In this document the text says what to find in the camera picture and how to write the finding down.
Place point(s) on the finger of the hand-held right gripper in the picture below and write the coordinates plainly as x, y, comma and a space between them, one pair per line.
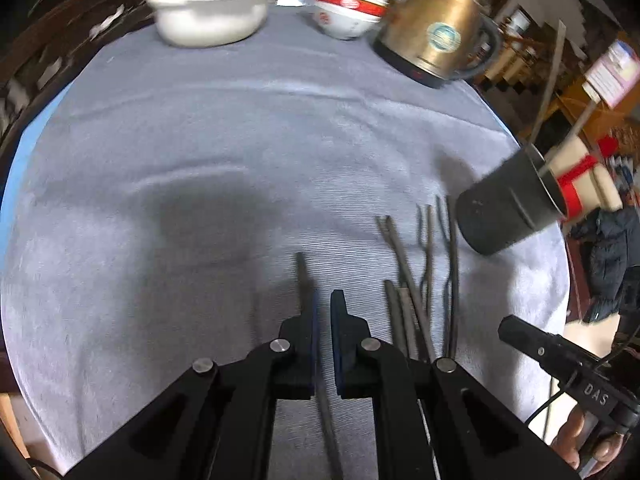
522, 335

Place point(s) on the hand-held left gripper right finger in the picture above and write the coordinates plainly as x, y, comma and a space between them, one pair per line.
341, 340

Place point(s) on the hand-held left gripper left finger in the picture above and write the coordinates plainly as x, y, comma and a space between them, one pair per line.
314, 340

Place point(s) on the dark metal chopstick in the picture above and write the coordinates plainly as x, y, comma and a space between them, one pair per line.
429, 280
406, 310
454, 300
575, 130
405, 272
550, 75
395, 315
303, 280

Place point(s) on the black utensil cup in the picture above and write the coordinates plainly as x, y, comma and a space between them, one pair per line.
500, 210

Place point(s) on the person's right hand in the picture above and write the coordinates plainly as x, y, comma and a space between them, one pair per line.
570, 437

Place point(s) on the dark jacket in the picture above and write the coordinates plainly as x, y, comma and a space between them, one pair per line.
607, 260

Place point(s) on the cream object with red band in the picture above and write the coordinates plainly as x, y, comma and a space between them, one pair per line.
582, 170

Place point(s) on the grey table cloth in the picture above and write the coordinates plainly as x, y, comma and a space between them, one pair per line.
225, 135

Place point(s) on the wooden staircase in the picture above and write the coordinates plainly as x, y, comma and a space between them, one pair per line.
600, 125

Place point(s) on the white pink paper sign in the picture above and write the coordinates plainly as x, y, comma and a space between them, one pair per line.
612, 72

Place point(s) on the bronze electric kettle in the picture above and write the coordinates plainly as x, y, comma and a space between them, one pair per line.
440, 25

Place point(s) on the white enamel pot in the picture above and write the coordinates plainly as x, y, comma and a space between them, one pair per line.
210, 15

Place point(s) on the blue table cloth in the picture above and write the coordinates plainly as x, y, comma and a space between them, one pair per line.
25, 150

